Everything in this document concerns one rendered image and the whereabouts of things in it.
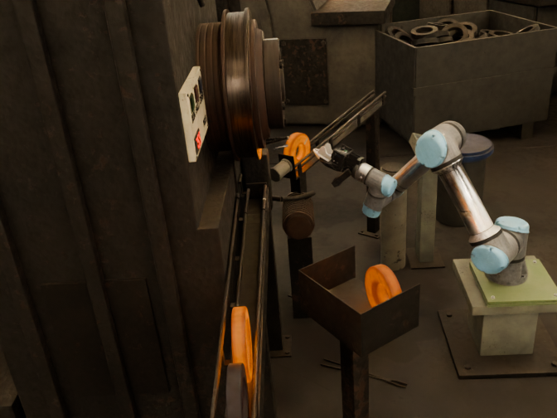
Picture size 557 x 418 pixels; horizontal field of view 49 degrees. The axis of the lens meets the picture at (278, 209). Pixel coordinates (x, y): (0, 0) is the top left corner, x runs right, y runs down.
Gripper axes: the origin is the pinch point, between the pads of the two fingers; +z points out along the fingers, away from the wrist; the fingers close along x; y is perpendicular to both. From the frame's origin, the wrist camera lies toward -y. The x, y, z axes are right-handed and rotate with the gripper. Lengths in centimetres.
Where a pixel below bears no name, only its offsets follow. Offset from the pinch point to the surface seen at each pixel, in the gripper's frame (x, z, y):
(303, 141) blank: -2.4, 7.9, 0.2
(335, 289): 65, -49, 5
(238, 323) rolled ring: 107, -44, 20
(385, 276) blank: 70, -63, 23
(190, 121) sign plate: 89, -8, 50
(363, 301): 65, -58, 7
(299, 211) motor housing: 16.8, -7.5, -16.8
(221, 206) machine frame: 78, -13, 21
